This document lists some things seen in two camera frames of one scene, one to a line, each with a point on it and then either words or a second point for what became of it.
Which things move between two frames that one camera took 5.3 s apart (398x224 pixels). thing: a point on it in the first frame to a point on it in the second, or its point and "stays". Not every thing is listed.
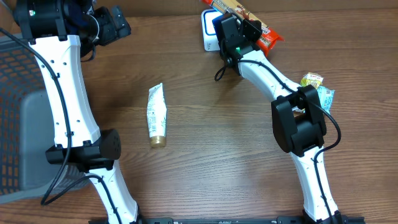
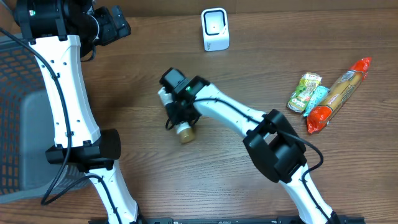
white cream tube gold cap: (157, 116) to (186, 130)
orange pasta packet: (243, 10) to (339, 96)
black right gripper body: (250, 35) to (185, 114)
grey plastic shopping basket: (27, 126) stays
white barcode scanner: (210, 38) stays
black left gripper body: (115, 23) stays
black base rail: (207, 220) stays
